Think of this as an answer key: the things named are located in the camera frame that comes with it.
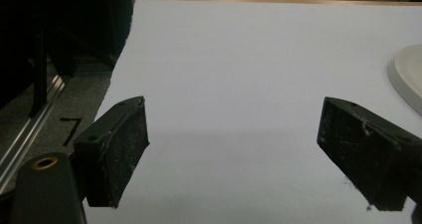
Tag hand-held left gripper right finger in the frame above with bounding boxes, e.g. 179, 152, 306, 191
316, 96, 422, 212

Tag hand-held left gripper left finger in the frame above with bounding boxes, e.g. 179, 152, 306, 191
70, 96, 150, 209

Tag white plate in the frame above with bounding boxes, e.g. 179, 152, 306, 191
386, 44, 422, 116

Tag dark curtain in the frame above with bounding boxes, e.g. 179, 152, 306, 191
0, 0, 135, 110

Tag metal stand rail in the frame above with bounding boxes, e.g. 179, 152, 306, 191
0, 74, 66, 196

